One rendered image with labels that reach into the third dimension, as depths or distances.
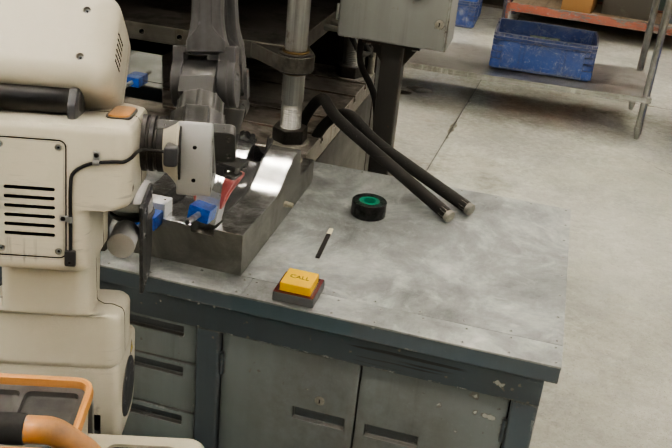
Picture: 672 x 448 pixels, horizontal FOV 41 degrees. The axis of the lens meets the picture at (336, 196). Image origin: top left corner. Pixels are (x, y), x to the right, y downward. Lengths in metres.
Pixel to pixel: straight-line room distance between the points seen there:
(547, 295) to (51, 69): 1.06
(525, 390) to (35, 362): 0.87
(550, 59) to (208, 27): 4.11
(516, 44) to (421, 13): 3.03
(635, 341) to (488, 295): 1.62
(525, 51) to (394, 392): 3.81
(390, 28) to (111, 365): 1.29
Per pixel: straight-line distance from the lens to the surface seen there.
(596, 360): 3.20
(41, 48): 1.30
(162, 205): 1.77
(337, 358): 1.76
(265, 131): 2.53
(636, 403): 3.05
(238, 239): 1.72
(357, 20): 2.43
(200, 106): 1.35
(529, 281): 1.88
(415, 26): 2.40
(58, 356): 1.49
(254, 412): 1.92
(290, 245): 1.88
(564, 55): 5.39
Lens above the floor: 1.68
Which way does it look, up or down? 25 degrees down
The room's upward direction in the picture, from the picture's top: 6 degrees clockwise
